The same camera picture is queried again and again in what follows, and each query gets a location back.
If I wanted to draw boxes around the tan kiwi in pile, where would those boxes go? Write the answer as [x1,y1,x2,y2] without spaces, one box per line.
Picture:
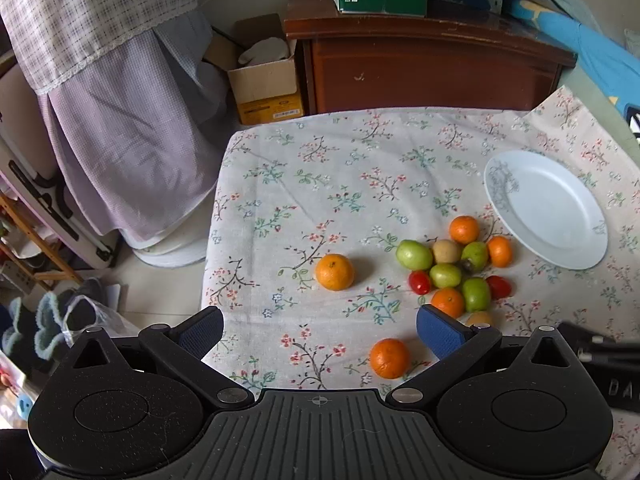
[432,240,462,264]

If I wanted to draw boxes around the white ceramic plate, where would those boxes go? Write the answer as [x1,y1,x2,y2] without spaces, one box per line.
[484,151,608,271]

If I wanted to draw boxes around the purple checked cloth cover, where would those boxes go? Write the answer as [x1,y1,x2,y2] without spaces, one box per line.
[1,0,228,249]

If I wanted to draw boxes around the blue fabric item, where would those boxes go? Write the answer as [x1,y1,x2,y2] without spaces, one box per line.
[508,0,640,146]

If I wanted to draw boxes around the red cherry tomato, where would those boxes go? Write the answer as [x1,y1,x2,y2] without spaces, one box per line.
[486,275,513,300]
[408,270,432,296]

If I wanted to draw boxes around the lone orange tangerine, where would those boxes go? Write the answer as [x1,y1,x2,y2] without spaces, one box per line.
[314,254,356,292]

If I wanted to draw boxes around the wooden shelf rack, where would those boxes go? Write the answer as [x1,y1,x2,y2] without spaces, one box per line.
[1,194,84,290]

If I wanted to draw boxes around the grey fuzzy slippers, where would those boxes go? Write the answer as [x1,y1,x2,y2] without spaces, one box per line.
[1,292,68,372]

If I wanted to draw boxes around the floral tablecloth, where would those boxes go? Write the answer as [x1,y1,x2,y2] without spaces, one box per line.
[200,84,640,480]

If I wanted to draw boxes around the open brown cardboard box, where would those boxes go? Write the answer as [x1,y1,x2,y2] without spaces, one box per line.
[205,14,304,126]

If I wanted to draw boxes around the dark wooden cabinet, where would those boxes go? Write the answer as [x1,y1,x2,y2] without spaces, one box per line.
[283,0,577,114]

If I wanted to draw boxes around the large green fruit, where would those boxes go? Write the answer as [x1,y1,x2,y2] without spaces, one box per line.
[395,240,434,271]

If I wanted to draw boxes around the clear plastic bag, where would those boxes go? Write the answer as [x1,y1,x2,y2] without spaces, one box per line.
[61,295,140,347]

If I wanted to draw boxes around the brown kiwi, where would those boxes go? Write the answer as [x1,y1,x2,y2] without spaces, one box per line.
[465,311,495,326]

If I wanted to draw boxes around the green fruit with stem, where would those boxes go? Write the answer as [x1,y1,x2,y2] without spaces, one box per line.
[460,240,489,273]

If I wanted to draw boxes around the small green fruit centre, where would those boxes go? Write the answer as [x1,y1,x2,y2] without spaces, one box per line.
[430,263,462,289]

